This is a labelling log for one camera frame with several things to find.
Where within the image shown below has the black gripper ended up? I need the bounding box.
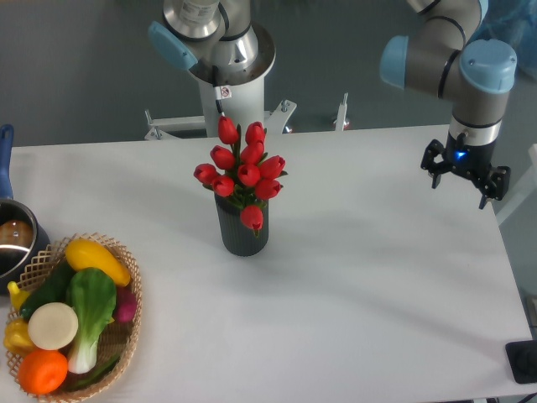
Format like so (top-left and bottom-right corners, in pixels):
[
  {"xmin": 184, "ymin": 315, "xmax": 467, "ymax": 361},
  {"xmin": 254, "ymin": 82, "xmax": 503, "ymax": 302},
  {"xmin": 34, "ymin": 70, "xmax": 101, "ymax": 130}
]
[{"xmin": 420, "ymin": 133, "xmax": 511, "ymax": 210}]

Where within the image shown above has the woven wicker basket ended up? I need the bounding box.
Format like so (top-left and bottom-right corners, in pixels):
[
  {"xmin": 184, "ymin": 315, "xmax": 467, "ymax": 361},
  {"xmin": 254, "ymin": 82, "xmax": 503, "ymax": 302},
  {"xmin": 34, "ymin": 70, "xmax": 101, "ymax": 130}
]
[{"xmin": 18, "ymin": 233, "xmax": 143, "ymax": 402}]

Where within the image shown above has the yellow bell pepper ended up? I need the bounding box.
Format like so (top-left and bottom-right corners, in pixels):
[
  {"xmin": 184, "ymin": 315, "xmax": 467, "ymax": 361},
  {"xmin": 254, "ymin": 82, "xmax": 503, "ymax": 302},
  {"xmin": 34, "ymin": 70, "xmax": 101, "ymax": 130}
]
[{"xmin": 3, "ymin": 318, "xmax": 36, "ymax": 356}]

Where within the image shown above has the purple radish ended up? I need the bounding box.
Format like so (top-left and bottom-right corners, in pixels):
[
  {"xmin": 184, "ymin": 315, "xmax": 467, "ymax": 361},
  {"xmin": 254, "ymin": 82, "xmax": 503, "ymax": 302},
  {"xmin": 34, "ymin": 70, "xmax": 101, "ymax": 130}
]
[{"xmin": 112, "ymin": 287, "xmax": 138, "ymax": 323}]

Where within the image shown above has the blue plastic bag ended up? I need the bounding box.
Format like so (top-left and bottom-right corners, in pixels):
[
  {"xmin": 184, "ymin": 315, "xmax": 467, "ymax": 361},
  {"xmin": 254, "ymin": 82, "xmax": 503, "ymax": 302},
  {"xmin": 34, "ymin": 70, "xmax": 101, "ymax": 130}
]
[{"xmin": 474, "ymin": 0, "xmax": 536, "ymax": 81}]

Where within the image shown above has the yellow squash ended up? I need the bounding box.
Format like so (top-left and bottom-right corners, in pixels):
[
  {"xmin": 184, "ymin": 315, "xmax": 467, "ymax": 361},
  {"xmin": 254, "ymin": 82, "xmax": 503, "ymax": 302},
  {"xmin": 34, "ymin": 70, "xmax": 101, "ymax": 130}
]
[{"xmin": 65, "ymin": 238, "xmax": 131, "ymax": 287}]

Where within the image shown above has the green bok choy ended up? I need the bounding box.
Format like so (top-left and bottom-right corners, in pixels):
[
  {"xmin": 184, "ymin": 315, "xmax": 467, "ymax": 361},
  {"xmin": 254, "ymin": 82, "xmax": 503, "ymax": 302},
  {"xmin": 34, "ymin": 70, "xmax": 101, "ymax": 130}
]
[{"xmin": 67, "ymin": 268, "xmax": 117, "ymax": 374}]

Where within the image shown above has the cream round bun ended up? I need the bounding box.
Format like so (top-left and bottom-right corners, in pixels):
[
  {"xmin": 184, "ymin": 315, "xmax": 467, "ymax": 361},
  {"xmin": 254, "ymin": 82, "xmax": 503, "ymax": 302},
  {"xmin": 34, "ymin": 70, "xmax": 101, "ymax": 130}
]
[{"xmin": 28, "ymin": 302, "xmax": 78, "ymax": 350}]

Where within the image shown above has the dark green cucumber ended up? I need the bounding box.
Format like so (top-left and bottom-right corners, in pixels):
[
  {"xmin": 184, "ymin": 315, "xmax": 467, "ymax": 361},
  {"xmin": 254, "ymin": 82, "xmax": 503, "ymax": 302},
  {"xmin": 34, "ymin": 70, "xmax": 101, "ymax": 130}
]
[{"xmin": 19, "ymin": 260, "xmax": 76, "ymax": 322}]

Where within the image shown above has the blue handled saucepan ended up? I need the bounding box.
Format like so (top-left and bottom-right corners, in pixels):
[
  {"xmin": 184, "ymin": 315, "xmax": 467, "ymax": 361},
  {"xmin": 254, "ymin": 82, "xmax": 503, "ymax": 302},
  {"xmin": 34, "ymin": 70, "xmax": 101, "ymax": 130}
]
[{"xmin": 1, "ymin": 124, "xmax": 50, "ymax": 296}]

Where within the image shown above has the white frame at right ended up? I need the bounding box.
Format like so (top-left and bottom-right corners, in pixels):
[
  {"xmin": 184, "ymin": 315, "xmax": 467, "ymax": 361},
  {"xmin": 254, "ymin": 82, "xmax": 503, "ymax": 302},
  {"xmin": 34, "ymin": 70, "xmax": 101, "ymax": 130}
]
[{"xmin": 496, "ymin": 144, "xmax": 536, "ymax": 226}]

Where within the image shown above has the black device at edge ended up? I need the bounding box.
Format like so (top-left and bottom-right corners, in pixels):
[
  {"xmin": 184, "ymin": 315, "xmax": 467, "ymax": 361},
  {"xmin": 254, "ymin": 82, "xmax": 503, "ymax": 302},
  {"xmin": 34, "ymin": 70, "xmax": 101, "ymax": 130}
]
[{"xmin": 505, "ymin": 340, "xmax": 537, "ymax": 385}]

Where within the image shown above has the dark ribbed vase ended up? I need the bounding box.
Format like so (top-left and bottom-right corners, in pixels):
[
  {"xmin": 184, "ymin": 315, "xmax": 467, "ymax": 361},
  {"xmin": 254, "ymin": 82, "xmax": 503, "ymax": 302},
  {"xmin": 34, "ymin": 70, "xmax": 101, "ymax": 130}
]
[{"xmin": 215, "ymin": 195, "xmax": 269, "ymax": 257}]

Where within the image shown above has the orange fruit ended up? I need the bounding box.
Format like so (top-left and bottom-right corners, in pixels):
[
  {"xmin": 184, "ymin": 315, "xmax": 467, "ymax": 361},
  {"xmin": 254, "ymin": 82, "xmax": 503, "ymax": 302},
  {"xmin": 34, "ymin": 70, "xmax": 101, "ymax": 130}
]
[{"xmin": 18, "ymin": 350, "xmax": 68, "ymax": 395}]

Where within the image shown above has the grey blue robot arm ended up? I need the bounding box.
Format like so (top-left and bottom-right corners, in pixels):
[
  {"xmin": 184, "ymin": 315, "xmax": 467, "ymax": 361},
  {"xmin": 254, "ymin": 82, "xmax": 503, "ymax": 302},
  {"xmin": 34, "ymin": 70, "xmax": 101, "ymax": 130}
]
[{"xmin": 148, "ymin": 1, "xmax": 517, "ymax": 202}]

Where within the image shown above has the red tulip bouquet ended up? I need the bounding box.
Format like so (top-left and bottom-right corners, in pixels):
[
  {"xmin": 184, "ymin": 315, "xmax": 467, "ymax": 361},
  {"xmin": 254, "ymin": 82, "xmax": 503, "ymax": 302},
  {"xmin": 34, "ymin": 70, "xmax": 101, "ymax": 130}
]
[{"xmin": 193, "ymin": 115, "xmax": 287, "ymax": 236}]

